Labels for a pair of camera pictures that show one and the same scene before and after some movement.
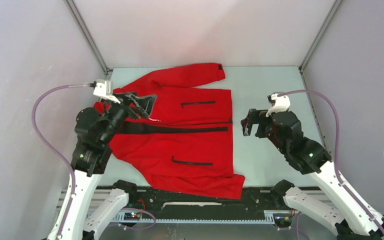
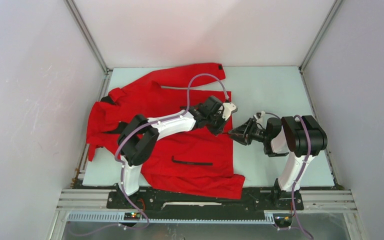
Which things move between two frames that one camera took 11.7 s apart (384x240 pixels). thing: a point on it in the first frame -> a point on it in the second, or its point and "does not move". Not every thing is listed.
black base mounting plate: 253,201 does not move
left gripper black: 145,103 -> 219,130
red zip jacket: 185,145 does not move
